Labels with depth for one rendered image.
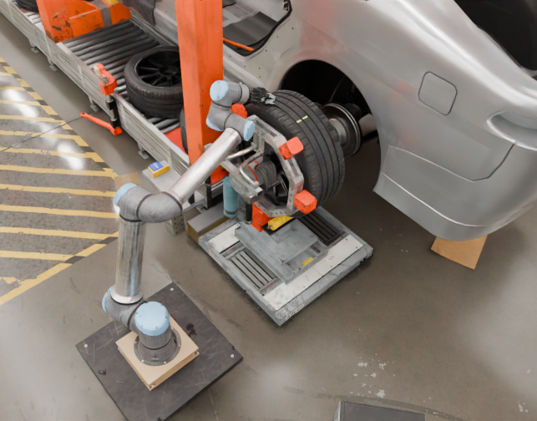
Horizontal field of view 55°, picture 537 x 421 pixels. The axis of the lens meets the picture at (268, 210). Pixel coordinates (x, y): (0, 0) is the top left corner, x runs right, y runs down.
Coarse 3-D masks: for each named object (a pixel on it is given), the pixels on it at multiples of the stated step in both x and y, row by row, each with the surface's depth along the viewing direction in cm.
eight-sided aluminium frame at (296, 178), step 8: (256, 120) 257; (256, 128) 253; (264, 128) 255; (264, 136) 251; (272, 136) 249; (280, 136) 249; (272, 144) 248; (280, 144) 247; (232, 152) 286; (232, 160) 290; (240, 160) 293; (280, 160) 251; (288, 160) 253; (288, 168) 249; (296, 168) 251; (288, 176) 252; (296, 176) 251; (296, 184) 251; (288, 192) 259; (296, 192) 261; (256, 200) 289; (264, 200) 290; (288, 200) 262; (264, 208) 286; (272, 208) 285; (280, 208) 275; (288, 208) 265; (296, 208) 266; (272, 216) 283
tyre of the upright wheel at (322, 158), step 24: (288, 96) 262; (264, 120) 260; (288, 120) 249; (312, 120) 254; (240, 144) 290; (312, 144) 250; (336, 144) 257; (312, 168) 250; (336, 168) 260; (312, 192) 258; (336, 192) 275
